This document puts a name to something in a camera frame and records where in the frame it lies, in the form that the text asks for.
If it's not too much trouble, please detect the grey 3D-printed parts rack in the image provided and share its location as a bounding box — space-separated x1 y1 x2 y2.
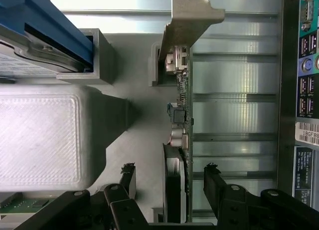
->
0 28 192 225

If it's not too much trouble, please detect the white barcode sticker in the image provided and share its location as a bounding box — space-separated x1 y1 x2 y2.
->
295 121 319 148

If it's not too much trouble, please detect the hard disk in blue carrier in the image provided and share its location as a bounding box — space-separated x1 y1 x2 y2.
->
0 0 94 79

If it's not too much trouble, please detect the green graphics card, metal bracket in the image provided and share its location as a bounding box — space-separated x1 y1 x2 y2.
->
158 0 226 225

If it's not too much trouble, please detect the green circuit board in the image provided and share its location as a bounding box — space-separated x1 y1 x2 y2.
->
0 192 58 216

